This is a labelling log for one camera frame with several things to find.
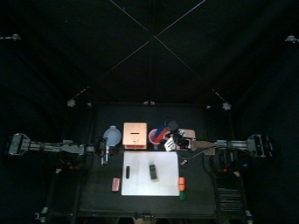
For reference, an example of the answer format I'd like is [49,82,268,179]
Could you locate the pink sushi piece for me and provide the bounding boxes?
[110,177,121,193]

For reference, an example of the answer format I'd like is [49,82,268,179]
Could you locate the white printed label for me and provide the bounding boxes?
[216,187,245,215]

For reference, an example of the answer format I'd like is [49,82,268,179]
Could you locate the wooden box with slot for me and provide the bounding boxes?
[121,122,149,151]

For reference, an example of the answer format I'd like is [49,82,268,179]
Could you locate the dark green sushi roll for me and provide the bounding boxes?
[148,164,158,180]

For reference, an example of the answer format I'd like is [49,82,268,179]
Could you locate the translucent pale blue plate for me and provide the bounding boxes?
[101,125,122,147]

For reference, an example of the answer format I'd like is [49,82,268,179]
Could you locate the black cable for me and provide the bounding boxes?
[177,147,215,161]

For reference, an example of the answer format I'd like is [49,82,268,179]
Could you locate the blue plastic utensil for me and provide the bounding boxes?
[153,125,168,140]

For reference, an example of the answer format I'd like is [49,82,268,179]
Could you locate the orange toy carrot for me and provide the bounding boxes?
[177,176,186,202]

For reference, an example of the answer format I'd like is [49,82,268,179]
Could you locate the white cutting board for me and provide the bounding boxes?
[120,150,181,197]

